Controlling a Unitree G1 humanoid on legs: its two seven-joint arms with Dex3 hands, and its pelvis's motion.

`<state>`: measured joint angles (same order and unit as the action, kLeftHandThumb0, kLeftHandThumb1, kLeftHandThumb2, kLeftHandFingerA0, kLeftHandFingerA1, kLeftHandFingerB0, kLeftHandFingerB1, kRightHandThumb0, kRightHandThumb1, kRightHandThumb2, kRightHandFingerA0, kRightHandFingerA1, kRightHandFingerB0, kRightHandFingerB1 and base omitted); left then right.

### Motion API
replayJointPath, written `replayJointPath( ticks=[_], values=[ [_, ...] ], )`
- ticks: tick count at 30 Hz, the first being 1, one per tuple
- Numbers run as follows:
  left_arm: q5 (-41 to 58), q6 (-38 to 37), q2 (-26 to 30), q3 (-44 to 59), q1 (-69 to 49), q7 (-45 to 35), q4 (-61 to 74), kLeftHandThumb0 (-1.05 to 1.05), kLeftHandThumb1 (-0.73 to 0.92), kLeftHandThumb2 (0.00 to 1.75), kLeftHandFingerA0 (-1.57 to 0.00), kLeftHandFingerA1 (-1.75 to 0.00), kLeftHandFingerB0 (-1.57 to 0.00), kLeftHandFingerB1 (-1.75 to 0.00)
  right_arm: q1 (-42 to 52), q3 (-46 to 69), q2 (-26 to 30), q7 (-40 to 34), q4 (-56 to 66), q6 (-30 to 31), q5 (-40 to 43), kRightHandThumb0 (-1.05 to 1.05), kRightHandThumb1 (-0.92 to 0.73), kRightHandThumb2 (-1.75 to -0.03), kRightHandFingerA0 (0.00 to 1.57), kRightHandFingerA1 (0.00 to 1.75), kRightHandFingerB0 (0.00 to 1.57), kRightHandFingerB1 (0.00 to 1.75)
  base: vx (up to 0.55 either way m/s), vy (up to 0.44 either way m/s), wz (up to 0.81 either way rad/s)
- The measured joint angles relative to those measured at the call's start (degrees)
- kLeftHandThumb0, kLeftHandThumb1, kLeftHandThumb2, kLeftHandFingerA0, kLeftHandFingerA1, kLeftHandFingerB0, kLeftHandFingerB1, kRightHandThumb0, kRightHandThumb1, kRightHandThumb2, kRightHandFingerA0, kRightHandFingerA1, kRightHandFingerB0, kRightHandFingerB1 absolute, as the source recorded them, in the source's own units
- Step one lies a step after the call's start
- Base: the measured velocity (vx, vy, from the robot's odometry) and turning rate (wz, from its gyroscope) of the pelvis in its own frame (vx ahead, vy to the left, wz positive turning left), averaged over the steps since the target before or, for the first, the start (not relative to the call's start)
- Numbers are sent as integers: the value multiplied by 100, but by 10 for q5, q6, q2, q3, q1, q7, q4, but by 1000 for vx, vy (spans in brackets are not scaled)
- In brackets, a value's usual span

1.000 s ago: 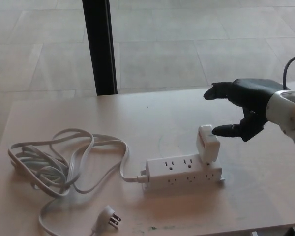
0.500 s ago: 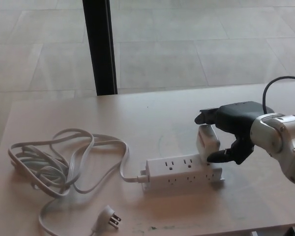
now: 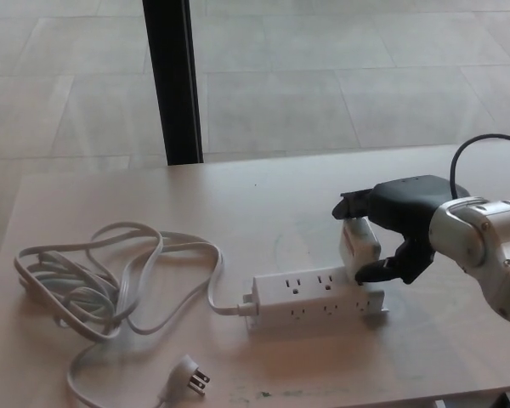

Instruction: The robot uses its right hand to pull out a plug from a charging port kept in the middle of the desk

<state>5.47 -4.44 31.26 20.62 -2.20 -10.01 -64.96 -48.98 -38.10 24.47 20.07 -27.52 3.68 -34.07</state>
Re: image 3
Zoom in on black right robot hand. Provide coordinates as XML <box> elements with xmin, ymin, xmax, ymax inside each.
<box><xmin>331</xmin><ymin>174</ymin><xmax>470</xmax><ymax>286</ymax></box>

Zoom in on black vertical frame post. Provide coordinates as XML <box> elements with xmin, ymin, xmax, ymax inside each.
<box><xmin>141</xmin><ymin>0</ymin><xmax>204</xmax><ymax>166</ymax></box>

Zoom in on white flat power cord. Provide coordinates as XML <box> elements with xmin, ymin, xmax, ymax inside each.
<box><xmin>13</xmin><ymin>219</ymin><xmax>257</xmax><ymax>408</ymax></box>

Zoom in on white power strip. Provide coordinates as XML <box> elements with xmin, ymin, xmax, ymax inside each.
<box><xmin>237</xmin><ymin>266</ymin><xmax>390</xmax><ymax>334</ymax></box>

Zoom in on white charger plug adapter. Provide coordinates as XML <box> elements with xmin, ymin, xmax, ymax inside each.
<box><xmin>337</xmin><ymin>216</ymin><xmax>382</xmax><ymax>282</ymax></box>

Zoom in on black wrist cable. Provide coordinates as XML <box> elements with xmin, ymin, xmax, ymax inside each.
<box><xmin>449</xmin><ymin>133</ymin><xmax>510</xmax><ymax>200</ymax></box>

